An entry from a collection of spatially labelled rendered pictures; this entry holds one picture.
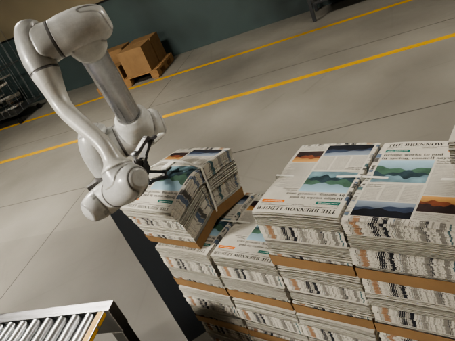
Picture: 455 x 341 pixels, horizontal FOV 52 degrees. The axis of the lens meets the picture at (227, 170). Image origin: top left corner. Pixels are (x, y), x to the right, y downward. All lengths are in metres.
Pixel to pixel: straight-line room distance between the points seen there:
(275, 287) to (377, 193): 0.53
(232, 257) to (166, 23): 7.25
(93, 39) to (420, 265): 1.22
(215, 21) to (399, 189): 7.27
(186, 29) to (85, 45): 6.93
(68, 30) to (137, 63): 6.23
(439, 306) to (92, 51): 1.33
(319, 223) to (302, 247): 0.13
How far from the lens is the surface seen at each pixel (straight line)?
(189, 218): 1.71
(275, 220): 1.40
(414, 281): 1.35
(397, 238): 1.25
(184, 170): 1.77
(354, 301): 1.53
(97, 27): 1.67
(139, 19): 8.81
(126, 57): 7.90
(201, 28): 8.50
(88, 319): 1.86
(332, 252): 1.39
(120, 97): 1.91
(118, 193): 1.45
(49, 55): 1.69
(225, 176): 1.85
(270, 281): 1.65
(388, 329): 1.56
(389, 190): 1.33
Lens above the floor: 1.83
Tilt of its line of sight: 27 degrees down
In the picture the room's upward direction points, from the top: 24 degrees counter-clockwise
